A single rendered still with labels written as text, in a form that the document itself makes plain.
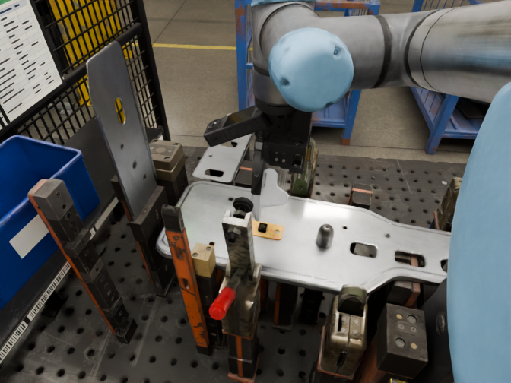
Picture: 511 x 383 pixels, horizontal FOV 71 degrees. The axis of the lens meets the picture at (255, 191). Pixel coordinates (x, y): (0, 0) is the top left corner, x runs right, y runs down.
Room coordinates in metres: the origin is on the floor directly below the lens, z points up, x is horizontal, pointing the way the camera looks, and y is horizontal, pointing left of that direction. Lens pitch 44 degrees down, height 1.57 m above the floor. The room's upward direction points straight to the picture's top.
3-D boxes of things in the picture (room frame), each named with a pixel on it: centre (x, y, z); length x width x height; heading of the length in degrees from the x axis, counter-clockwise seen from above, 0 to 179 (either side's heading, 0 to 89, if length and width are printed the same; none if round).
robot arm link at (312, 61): (0.38, -0.07, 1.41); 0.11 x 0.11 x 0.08; 9
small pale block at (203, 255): (0.38, 0.09, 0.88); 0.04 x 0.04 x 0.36; 76
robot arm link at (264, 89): (0.48, -0.03, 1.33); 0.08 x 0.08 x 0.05
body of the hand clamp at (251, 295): (0.32, 0.03, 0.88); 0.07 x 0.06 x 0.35; 166
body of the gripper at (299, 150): (0.47, -0.04, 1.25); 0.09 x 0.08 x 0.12; 76
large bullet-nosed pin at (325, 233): (0.45, -0.14, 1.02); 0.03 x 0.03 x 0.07
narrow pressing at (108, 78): (0.55, 0.24, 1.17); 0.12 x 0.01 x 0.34; 166
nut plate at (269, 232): (0.48, -0.01, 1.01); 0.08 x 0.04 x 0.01; 76
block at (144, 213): (0.55, 0.24, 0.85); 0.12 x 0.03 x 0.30; 166
